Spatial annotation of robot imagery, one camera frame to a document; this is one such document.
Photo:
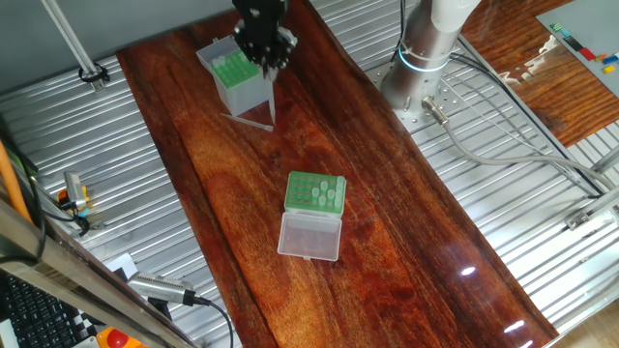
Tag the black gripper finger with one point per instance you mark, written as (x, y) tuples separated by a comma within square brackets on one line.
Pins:
[(286, 48), (262, 60)]

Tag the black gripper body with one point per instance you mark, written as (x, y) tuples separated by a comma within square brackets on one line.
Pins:
[(261, 24)]

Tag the green clear pipette tip box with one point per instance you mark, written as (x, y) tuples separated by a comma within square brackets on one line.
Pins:
[(242, 96), (309, 237)]

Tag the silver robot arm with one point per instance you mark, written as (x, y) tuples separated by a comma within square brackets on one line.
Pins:
[(421, 43)]

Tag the yellow orange turtle toy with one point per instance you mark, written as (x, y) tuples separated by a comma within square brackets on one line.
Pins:
[(61, 195)]

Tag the glossy brown wooden board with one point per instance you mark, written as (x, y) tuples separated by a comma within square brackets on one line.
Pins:
[(338, 299)]

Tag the green block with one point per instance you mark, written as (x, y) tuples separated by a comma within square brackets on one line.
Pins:
[(555, 27)]

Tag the orange tube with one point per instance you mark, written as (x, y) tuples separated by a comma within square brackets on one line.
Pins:
[(10, 183)]

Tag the black block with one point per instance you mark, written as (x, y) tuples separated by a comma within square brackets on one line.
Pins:
[(573, 43)]

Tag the red block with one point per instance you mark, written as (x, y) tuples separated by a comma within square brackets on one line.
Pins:
[(587, 53)]

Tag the grey board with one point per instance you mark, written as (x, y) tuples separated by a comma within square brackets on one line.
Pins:
[(590, 24)]

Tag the orange emergency stop box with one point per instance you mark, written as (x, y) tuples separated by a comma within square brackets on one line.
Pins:
[(116, 338)]

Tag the yellow block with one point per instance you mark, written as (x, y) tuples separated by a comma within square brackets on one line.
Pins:
[(608, 69)]

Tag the blue block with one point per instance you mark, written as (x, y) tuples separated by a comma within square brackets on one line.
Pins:
[(610, 60)]

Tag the aluminium profile bar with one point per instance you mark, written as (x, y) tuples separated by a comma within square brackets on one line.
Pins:
[(607, 162), (595, 208)]

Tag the black keyboard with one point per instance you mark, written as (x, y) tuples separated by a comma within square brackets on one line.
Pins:
[(34, 314)]

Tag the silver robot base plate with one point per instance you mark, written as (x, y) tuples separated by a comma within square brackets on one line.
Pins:
[(454, 96)]

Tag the aluminium post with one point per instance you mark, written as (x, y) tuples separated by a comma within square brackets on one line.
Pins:
[(72, 41)]

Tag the silver camera on stand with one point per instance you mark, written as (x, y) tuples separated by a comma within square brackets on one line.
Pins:
[(159, 287)]

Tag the shiny steel rail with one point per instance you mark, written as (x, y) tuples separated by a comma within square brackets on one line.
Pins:
[(58, 266)]

